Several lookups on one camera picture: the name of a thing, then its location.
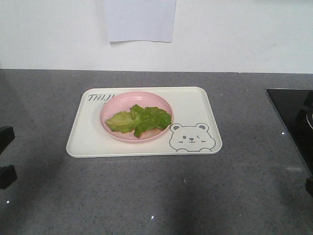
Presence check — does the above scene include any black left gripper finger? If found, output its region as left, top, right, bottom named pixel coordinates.
left=0, top=165, right=17, bottom=189
left=0, top=126, right=15, bottom=153

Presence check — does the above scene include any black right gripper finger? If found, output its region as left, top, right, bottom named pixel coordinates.
left=306, top=176, right=313, bottom=196

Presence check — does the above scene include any pink round plate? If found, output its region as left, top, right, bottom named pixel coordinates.
left=100, top=92, right=174, bottom=142

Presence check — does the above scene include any cream bear tray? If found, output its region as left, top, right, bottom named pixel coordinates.
left=66, top=87, right=222, bottom=158

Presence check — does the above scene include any green lettuce leaf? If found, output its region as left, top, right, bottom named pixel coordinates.
left=105, top=104, right=172, bottom=138

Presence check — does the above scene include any black gas stove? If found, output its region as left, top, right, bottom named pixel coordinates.
left=267, top=88, right=313, bottom=172

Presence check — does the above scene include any white paper sheet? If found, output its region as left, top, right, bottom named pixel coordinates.
left=103, top=0, right=176, bottom=43

